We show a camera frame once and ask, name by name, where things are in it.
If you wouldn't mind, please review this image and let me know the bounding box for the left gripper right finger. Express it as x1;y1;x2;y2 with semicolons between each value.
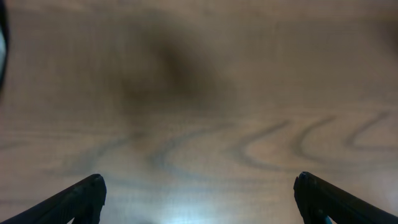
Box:
294;172;397;224

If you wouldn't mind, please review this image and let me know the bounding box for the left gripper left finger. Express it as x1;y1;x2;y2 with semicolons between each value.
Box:
1;174;106;224

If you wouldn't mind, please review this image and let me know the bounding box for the black orange patterned jersey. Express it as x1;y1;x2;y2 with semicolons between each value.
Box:
0;0;9;88

